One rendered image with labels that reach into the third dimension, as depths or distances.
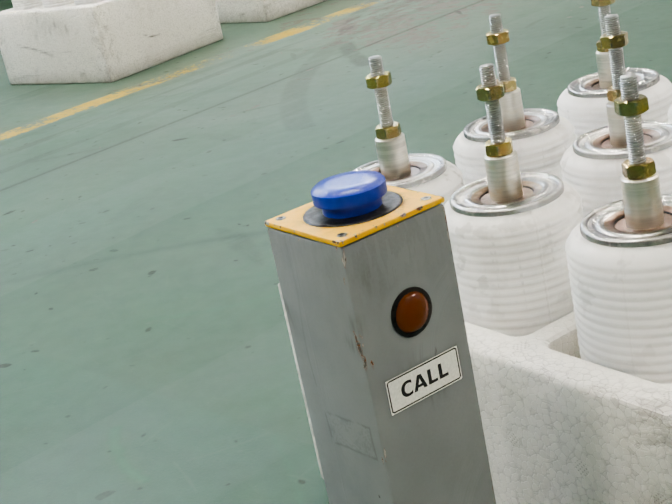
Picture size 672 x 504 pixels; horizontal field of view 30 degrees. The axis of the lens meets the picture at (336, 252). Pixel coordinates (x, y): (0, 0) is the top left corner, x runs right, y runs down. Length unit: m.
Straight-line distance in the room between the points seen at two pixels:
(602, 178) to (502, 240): 0.11
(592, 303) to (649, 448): 0.09
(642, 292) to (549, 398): 0.09
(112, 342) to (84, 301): 0.16
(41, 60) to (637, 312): 2.54
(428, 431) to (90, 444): 0.58
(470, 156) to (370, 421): 0.36
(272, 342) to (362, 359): 0.68
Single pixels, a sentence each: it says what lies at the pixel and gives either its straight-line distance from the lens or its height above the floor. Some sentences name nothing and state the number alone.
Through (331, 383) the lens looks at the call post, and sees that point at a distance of 0.68.
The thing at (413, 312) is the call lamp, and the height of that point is 0.26.
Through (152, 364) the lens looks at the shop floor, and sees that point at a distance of 1.34.
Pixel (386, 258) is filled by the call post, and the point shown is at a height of 0.30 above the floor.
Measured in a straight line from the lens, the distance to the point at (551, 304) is 0.82.
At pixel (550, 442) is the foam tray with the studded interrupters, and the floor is 0.13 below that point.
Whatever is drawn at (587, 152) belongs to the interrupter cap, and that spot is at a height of 0.25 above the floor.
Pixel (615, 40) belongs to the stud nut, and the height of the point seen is 0.33.
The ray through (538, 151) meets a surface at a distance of 0.96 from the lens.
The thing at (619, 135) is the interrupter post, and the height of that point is 0.26.
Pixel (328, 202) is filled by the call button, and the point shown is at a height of 0.33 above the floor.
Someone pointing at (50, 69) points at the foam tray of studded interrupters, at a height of 0.04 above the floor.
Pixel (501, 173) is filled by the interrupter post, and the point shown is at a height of 0.27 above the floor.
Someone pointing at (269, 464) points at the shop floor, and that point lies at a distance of 1.09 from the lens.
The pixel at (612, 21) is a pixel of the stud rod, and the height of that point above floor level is 0.34.
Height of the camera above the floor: 0.52
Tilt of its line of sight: 20 degrees down
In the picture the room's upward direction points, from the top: 12 degrees counter-clockwise
